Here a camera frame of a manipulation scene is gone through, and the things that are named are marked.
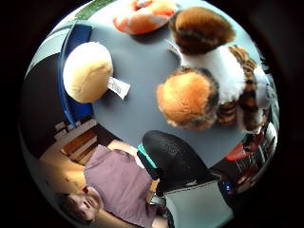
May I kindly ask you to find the wooden shelf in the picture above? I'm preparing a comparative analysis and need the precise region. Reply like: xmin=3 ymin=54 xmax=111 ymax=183
xmin=52 ymin=118 xmax=100 ymax=166

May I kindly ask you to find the cream round plush toy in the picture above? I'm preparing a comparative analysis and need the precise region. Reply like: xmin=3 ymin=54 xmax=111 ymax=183
xmin=62 ymin=41 xmax=132 ymax=105

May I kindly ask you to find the red chair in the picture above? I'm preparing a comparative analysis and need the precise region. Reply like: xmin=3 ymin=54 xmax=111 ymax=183
xmin=224 ymin=132 xmax=268 ymax=162

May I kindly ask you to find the blue chair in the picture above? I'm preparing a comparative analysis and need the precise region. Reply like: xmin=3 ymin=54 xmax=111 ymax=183
xmin=56 ymin=21 xmax=95 ymax=129

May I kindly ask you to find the the person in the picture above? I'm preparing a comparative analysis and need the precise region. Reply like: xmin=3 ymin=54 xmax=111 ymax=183
xmin=56 ymin=140 xmax=169 ymax=228

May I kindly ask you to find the green mat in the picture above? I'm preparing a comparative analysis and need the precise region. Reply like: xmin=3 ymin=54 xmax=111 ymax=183
xmin=73 ymin=0 xmax=119 ymax=21

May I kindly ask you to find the tiger plush toy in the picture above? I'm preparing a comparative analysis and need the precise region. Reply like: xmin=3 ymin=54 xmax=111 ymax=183
xmin=155 ymin=6 xmax=274 ymax=134

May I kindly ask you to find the orange and white plush toy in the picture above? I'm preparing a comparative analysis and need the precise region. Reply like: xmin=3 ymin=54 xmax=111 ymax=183
xmin=112 ymin=0 xmax=179 ymax=36

